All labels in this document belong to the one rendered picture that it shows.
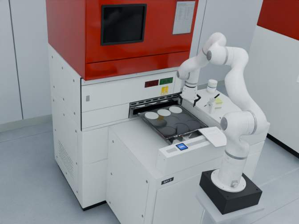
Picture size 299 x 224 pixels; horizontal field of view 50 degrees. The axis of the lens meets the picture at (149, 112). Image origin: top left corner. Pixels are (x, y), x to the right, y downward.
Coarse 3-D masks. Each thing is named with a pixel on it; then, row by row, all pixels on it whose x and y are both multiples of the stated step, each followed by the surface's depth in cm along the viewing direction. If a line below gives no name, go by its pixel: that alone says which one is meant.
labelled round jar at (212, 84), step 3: (210, 81) 257; (213, 81) 257; (216, 81) 258; (210, 84) 257; (213, 84) 256; (216, 84) 257; (207, 87) 260; (210, 87) 257; (213, 87) 257; (207, 90) 261; (210, 90) 258; (213, 90) 258
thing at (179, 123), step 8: (144, 112) 235; (184, 112) 241; (152, 120) 227; (160, 120) 228; (168, 120) 229; (176, 120) 230; (184, 120) 231; (192, 120) 233; (160, 128) 219; (168, 128) 220; (176, 128) 221; (184, 128) 222; (192, 128) 223; (168, 136) 211
